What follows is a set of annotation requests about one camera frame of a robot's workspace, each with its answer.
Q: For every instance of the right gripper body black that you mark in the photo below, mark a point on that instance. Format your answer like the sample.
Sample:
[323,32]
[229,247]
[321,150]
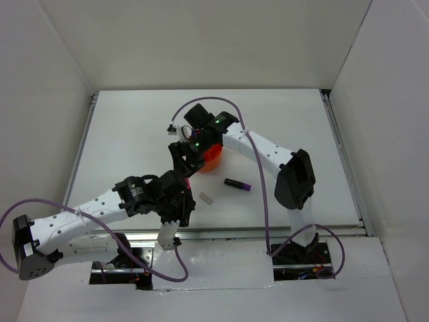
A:
[194,150]

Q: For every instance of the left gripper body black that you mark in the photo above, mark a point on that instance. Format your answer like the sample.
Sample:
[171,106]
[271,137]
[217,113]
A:
[174,209]

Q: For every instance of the pink black highlighter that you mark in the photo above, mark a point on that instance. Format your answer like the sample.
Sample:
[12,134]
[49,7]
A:
[188,184]

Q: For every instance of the beige eraser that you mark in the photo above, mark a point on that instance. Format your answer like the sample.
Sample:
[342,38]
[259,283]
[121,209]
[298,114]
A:
[205,198]

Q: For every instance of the purple black highlighter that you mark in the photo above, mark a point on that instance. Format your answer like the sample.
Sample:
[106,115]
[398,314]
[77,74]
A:
[237,184]

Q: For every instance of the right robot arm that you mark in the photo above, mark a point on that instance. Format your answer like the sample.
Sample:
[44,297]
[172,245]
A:
[292,171]

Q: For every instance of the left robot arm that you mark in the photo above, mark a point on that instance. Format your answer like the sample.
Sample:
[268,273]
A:
[82,234]

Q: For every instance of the orange round organizer container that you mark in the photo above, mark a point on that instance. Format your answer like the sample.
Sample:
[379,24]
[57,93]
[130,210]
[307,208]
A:
[212,159]

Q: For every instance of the white cover panel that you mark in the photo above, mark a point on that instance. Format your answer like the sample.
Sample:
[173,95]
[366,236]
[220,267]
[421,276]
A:
[222,265]

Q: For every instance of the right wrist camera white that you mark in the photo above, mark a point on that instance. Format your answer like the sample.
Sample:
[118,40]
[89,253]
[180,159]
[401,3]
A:
[183,132]

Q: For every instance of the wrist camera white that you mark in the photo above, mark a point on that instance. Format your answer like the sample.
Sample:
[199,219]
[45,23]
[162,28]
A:
[167,236]
[183,132]

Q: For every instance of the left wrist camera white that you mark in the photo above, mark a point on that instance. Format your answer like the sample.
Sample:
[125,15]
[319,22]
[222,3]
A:
[167,236]

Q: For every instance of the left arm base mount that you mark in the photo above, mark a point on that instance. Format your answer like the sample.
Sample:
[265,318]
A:
[122,269]

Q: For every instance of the aluminium front rail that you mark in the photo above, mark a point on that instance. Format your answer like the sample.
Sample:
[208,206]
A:
[214,234]

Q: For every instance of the aluminium rail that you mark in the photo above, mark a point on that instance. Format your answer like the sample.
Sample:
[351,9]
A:
[214,234]
[344,150]

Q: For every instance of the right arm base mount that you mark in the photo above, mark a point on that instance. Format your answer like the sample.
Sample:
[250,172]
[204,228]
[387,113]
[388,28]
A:
[290,264]

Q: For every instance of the aluminium right rail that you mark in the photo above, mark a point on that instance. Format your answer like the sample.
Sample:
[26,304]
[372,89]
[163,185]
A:
[344,150]

